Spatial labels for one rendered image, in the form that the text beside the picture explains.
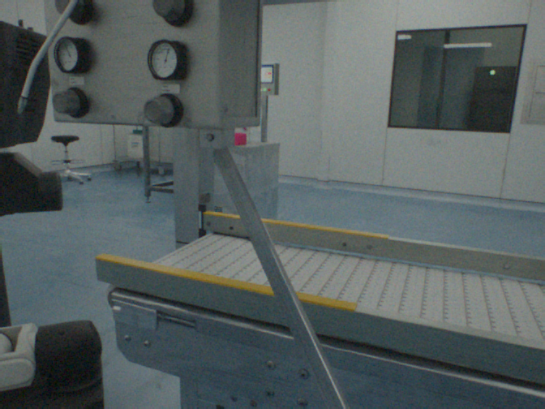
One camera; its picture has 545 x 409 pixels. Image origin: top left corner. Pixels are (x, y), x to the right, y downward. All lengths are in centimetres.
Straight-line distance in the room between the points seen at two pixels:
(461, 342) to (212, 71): 34
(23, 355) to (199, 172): 84
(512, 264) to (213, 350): 44
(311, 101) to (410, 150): 148
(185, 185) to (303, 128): 515
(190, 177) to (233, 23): 43
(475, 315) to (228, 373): 30
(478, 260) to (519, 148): 482
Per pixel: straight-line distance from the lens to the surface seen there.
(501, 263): 70
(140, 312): 57
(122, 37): 48
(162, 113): 41
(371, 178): 568
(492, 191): 554
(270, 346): 49
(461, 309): 57
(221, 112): 41
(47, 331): 148
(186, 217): 84
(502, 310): 59
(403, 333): 44
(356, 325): 44
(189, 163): 81
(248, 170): 311
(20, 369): 145
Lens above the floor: 103
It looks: 14 degrees down
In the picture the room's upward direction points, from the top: 2 degrees clockwise
